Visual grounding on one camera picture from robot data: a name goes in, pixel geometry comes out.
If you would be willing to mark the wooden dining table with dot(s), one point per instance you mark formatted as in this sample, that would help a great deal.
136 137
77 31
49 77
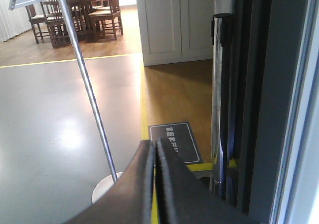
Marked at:
79 17

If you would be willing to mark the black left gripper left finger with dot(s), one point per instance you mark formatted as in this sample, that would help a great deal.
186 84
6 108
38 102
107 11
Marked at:
129 200

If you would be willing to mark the black floor sign mat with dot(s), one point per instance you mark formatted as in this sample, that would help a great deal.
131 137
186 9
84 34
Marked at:
181 137

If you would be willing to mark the chrome stanchion post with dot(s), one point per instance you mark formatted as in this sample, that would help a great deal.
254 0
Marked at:
222 37

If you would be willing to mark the metal sign stand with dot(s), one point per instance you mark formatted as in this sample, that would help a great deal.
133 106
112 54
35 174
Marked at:
101 188

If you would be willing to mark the wooden chair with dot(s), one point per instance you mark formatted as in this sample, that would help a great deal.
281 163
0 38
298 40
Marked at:
109 18

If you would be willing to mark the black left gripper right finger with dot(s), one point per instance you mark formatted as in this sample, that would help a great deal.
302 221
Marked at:
182 199

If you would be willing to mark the white cabinet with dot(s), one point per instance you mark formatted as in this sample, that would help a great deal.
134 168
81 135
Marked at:
175 30

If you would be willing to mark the white fridge door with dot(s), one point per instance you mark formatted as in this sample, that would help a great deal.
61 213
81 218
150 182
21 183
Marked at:
279 100

